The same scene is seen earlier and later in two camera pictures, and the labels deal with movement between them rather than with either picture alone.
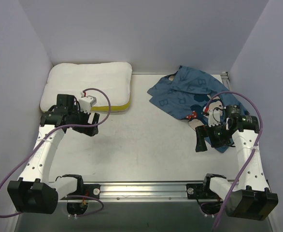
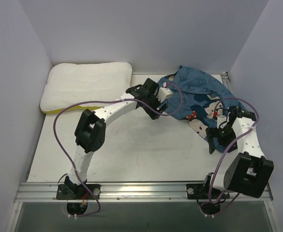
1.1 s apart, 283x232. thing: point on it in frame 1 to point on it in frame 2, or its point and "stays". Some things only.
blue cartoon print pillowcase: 187,92 stays
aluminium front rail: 144,192 stays
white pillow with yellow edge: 72,79 stays
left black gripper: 88,121 to 156,106
